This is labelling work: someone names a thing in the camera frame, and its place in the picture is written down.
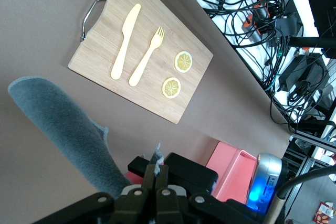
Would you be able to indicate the yellow plastic knife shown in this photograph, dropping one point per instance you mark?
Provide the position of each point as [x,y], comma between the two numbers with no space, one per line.
[126,40]

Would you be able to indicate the magenta cloth pouch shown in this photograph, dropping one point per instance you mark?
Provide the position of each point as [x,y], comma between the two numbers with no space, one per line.
[65,129]

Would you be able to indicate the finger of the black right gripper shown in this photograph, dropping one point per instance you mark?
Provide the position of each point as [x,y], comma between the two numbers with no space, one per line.
[137,165]
[189,171]

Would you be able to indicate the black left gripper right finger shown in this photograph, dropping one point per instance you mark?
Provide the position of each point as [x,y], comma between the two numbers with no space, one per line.
[178,208]

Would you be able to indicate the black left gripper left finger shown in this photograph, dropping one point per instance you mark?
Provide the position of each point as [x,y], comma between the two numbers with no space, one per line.
[131,208]

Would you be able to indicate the bamboo cutting board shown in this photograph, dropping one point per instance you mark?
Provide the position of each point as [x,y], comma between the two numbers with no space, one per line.
[147,98]

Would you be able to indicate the pink plastic bin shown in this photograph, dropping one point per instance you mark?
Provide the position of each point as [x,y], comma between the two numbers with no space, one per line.
[231,171]

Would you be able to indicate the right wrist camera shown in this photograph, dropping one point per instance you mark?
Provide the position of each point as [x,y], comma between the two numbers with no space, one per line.
[267,171]

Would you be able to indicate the lemon slice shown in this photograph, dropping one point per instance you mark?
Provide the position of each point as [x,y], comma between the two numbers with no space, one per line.
[184,61]
[171,87]

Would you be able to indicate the black metal bar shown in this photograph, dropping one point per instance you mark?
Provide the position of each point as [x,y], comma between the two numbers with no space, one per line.
[309,42]

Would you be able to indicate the red printed packet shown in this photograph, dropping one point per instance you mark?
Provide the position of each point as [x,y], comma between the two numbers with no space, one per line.
[323,212]

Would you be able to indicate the yellow plastic fork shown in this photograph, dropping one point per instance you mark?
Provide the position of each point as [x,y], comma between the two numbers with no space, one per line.
[147,58]

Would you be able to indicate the orange black power strip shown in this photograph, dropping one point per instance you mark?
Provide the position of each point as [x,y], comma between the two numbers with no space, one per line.
[260,11]

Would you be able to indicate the black device box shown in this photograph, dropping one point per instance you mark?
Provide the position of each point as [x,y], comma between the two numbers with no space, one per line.
[302,72]

